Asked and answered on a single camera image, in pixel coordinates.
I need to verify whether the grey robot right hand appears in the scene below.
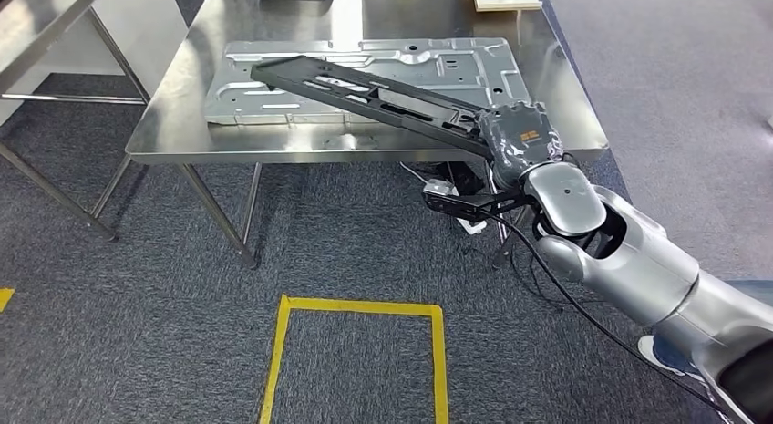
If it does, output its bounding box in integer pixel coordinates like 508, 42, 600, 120
477, 100, 566, 191

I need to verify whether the long black plastic part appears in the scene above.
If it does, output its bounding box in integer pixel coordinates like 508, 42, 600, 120
250, 55, 494, 160

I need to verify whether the stainless steel workbench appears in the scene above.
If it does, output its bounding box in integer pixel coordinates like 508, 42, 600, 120
125, 0, 611, 271

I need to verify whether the stamped silver metal plate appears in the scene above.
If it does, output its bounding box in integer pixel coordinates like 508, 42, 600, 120
203, 37, 533, 129

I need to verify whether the white cabinet block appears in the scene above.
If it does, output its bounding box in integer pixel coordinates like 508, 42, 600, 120
0, 0, 191, 128

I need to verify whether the stainless steel side table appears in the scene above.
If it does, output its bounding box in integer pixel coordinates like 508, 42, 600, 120
0, 0, 152, 242

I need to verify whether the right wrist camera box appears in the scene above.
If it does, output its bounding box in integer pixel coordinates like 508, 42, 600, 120
421, 177, 536, 225

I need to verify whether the black cable under workbench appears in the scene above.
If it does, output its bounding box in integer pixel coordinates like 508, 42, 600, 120
506, 224, 584, 311

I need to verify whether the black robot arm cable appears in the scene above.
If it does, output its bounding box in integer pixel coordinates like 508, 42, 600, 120
482, 206, 735, 424

